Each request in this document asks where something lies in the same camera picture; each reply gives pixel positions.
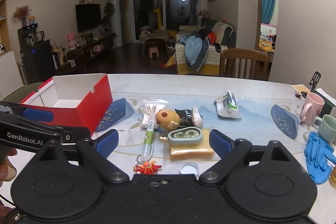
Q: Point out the small low table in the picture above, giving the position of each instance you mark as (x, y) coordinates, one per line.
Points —
(155, 36)

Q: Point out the pink bag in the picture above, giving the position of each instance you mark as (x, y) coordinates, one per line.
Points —
(98, 48)

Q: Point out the sliding glass door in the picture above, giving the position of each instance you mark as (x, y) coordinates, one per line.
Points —
(149, 11)

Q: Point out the person's left hand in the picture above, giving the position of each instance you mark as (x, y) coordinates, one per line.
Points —
(6, 171)

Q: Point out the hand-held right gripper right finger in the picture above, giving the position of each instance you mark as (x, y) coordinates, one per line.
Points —
(220, 144)

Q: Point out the olive green jacket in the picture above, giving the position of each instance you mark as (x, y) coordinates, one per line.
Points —
(23, 90)

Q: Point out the pale green mug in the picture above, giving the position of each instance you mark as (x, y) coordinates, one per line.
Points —
(328, 129)

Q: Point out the sofa with yellow cover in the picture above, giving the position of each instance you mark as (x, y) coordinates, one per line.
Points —
(181, 58)

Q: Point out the green white tube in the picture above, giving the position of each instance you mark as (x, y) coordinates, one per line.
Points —
(148, 140)

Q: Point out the yellow round toy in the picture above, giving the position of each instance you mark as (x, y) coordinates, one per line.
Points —
(166, 119)

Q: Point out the black snack packet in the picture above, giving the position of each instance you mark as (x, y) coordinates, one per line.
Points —
(185, 116)

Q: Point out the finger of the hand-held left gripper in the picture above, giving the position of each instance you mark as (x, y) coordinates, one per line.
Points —
(76, 134)
(38, 115)

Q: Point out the wooden wall shelf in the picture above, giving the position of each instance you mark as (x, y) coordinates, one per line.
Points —
(5, 29)

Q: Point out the red cardboard box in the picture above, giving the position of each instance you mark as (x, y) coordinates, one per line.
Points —
(86, 113)

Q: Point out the black water dispenser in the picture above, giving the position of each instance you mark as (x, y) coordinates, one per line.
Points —
(35, 56)

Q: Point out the glass of amber liquid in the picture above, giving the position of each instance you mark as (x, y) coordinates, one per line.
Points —
(332, 176)

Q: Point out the pink plush toy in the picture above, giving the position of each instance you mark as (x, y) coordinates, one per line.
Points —
(71, 41)

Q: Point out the white round lid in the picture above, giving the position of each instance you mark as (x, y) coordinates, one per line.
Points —
(189, 168)

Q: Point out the green white tissue pack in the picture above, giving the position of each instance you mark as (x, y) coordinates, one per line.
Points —
(228, 106)

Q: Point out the dark TV cabinet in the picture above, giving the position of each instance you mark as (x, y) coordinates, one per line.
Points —
(84, 54)

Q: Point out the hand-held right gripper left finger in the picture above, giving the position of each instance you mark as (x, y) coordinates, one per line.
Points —
(106, 144)

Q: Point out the black phone stand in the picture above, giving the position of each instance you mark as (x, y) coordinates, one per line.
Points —
(316, 79)

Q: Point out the white tower air conditioner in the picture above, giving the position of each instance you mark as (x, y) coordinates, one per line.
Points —
(117, 22)

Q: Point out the pink mug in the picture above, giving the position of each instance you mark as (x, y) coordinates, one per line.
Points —
(313, 108)

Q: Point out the dried flower vase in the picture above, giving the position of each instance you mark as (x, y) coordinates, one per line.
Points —
(22, 14)

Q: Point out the bag of cotton swabs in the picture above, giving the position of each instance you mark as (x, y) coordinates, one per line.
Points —
(152, 107)

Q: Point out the white cabinet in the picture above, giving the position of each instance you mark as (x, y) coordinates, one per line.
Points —
(9, 71)

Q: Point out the blue rubber glove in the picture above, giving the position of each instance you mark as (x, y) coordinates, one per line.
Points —
(317, 158)

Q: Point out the wooden chair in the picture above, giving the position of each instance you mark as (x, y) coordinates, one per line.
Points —
(244, 56)

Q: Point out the bagged bread slice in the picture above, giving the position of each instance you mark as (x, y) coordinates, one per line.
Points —
(191, 151)

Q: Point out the dark jelly cup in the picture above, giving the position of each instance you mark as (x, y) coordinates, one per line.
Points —
(302, 95)

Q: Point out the blue curtain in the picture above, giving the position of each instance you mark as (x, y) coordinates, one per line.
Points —
(269, 1)

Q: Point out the yellow giraffe toy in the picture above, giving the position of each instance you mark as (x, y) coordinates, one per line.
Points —
(157, 16)

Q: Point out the dark green box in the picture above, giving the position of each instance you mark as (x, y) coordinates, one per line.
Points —
(328, 102)

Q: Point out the pile of clothes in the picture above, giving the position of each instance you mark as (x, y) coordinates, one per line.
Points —
(195, 50)

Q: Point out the potted plant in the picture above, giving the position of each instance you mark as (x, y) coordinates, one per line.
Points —
(109, 14)

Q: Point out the green correction tape dispenser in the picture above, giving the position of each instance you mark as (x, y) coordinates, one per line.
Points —
(185, 136)

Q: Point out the pink stool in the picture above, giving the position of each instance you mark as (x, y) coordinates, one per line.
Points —
(154, 52)

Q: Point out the black television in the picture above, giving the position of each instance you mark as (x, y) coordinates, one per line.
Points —
(88, 18)

